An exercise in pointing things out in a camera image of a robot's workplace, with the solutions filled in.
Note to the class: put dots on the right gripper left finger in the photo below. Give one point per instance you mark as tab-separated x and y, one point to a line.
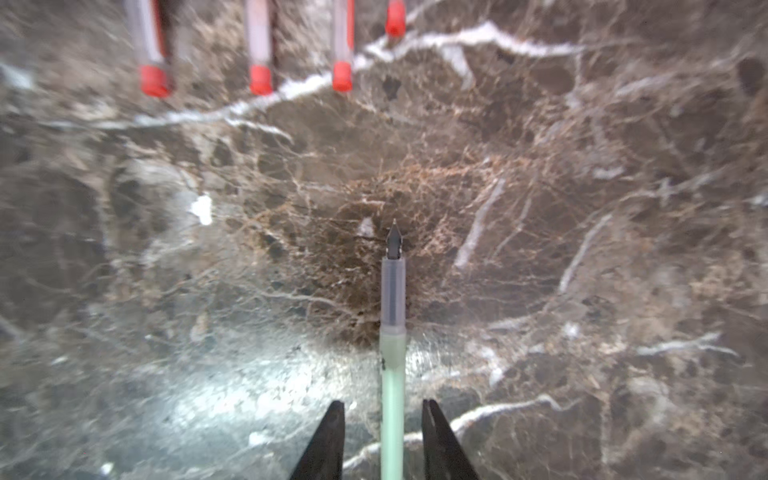
323	457

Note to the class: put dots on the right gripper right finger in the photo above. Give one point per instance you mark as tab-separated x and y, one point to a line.
444	458

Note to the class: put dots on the green pen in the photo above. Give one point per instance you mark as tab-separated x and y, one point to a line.
392	343

